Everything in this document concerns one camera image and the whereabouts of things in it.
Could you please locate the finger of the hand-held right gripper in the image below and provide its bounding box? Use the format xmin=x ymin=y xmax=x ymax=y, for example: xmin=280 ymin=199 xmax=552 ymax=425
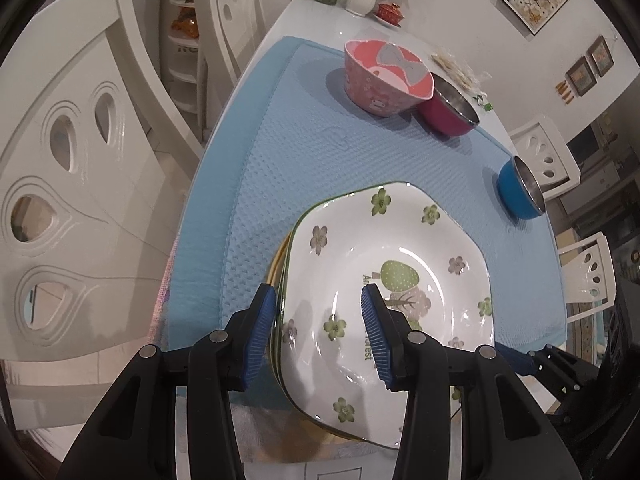
xmin=515 ymin=344 xmax=598 ymax=401

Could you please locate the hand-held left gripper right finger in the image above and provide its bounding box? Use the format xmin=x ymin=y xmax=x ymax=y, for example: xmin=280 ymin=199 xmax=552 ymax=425
xmin=360 ymin=282 xmax=583 ymax=480

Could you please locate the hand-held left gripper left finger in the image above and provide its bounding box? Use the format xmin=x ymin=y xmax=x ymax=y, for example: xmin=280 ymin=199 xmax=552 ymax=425
xmin=54 ymin=282 xmax=279 ymax=480

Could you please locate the white floral plate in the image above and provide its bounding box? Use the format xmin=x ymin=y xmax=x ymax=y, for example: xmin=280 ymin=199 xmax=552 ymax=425
xmin=277 ymin=182 xmax=497 ymax=448
xmin=270 ymin=220 xmax=361 ymax=443

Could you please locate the blue steel bowl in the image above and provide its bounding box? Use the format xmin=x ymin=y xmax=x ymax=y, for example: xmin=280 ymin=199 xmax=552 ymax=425
xmin=496 ymin=155 xmax=547 ymax=221

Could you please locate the magenta steel bowl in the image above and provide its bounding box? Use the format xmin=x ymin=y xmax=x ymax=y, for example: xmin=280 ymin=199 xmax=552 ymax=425
xmin=417 ymin=72 xmax=481 ymax=137

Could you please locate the pink cartoon bowl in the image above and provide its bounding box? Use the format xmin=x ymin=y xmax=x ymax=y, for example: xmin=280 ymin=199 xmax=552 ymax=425
xmin=343 ymin=39 xmax=435 ymax=118

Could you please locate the white dining chair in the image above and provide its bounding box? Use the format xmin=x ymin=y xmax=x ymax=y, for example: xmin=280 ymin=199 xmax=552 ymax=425
xmin=507 ymin=115 xmax=583 ymax=201
xmin=0 ymin=0 xmax=206 ymax=431
xmin=555 ymin=231 xmax=618 ymax=321
xmin=192 ymin=0 xmax=273 ymax=146

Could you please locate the patterned tablecloth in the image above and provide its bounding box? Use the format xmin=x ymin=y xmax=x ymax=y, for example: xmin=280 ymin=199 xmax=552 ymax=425
xmin=232 ymin=405 xmax=401 ymax=480

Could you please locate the dark glass cabinet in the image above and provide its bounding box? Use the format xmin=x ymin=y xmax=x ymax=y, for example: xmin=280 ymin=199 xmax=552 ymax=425
xmin=565 ymin=110 xmax=640 ymax=281

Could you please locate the light blue textured mat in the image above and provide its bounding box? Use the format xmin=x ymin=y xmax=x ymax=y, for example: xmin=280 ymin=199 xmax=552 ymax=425
xmin=162 ymin=36 xmax=568 ymax=411

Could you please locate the white low cabinet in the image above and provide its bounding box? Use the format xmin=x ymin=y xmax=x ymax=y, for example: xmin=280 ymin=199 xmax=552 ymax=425
xmin=557 ymin=165 xmax=621 ymax=216

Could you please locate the clear snack bag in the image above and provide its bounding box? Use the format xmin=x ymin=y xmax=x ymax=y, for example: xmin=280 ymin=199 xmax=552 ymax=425
xmin=430 ymin=47 xmax=476 ymax=88

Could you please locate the small framed picture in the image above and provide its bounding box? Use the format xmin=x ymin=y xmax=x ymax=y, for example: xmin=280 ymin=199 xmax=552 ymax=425
xmin=586 ymin=36 xmax=615 ymax=77
xmin=566 ymin=57 xmax=597 ymax=97

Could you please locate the red lidded tea cup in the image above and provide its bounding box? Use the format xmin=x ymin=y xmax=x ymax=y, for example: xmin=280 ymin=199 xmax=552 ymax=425
xmin=376 ymin=2 xmax=403 ymax=27

